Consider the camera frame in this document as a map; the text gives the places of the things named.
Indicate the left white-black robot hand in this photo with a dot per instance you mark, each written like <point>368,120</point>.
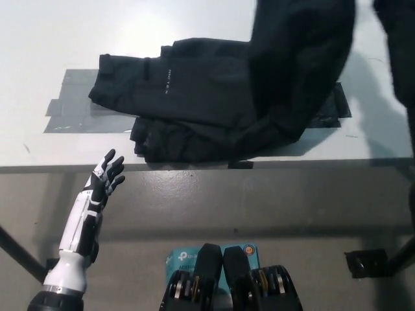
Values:
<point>86,207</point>

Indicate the teal TP-Link box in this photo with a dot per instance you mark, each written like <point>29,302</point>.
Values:
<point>181,260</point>

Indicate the grey tape patch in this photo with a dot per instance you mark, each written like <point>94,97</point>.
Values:
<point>71,110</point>

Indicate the black table foot plate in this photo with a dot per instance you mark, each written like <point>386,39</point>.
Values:
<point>364,262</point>
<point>52,267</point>

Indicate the black Columbia jacket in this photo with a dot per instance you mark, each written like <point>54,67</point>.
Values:
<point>227,107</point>

